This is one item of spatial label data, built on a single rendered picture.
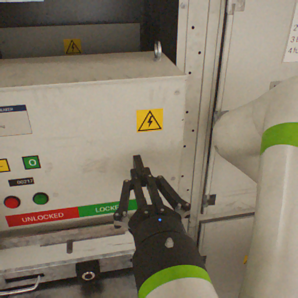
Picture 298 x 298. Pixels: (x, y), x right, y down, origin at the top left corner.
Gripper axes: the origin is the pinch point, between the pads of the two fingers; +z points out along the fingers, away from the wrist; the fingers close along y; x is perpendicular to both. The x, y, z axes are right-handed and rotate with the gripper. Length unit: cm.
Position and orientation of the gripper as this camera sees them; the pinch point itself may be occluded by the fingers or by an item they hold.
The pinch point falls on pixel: (139, 170)
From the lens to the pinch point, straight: 58.3
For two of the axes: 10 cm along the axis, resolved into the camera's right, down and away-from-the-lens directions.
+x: 0.0, -8.5, -5.3
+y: 9.8, -1.0, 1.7
